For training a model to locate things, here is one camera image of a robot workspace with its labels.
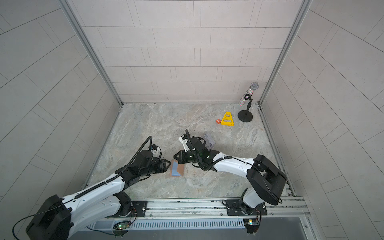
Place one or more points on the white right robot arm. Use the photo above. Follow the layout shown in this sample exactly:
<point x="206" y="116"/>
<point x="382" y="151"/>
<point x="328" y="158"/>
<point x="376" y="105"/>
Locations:
<point x="267" y="180"/>

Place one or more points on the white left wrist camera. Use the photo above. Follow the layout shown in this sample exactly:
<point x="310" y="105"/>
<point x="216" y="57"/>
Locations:
<point x="154" y="149"/>

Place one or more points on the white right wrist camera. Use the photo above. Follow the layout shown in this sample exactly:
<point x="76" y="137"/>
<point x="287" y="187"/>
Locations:
<point x="183" y="138"/>

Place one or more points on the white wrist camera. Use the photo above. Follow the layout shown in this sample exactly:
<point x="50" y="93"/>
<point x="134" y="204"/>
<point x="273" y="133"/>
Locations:
<point x="183" y="138"/>
<point x="154" y="149"/>

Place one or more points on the aluminium corner post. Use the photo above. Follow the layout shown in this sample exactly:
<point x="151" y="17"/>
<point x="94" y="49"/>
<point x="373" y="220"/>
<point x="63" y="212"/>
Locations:
<point x="87" y="45"/>
<point x="290" y="38"/>

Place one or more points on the aluminium corner post left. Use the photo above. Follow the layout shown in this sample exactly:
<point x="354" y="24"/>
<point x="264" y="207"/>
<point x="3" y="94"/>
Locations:
<point x="87" y="45"/>

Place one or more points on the left green circuit board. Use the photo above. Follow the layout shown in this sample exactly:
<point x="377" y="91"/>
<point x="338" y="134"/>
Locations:
<point x="122" y="226"/>

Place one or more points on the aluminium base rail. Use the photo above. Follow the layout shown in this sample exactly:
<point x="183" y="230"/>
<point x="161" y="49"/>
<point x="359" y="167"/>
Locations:
<point x="211" y="208"/>

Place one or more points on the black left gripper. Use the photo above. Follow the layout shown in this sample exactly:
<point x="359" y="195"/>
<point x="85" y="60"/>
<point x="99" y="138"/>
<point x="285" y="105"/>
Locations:
<point x="163" y="168"/>

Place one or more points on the black microphone stand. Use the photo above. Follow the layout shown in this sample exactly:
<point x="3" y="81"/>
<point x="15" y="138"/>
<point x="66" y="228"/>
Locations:
<point x="245" y="115"/>

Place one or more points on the yellow triangular cone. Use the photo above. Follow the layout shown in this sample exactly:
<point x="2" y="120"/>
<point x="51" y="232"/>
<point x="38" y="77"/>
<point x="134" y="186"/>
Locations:
<point x="227" y="120"/>

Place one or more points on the right circuit board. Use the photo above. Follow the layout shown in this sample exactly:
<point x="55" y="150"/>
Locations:
<point x="251" y="225"/>

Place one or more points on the glittery silver microphone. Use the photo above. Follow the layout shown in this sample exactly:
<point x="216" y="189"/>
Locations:
<point x="254" y="86"/>

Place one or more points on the pink leather card holder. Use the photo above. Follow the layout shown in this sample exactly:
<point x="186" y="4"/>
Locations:
<point x="177" y="170"/>

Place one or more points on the aluminium corner post right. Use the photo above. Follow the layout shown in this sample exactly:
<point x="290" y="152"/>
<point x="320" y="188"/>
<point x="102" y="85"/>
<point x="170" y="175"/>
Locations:
<point x="290" y="38"/>

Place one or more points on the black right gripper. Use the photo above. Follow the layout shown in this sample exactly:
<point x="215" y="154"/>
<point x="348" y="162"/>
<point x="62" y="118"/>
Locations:
<point x="182" y="157"/>

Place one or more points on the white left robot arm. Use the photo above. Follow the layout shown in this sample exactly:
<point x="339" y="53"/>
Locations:
<point x="60" y="218"/>

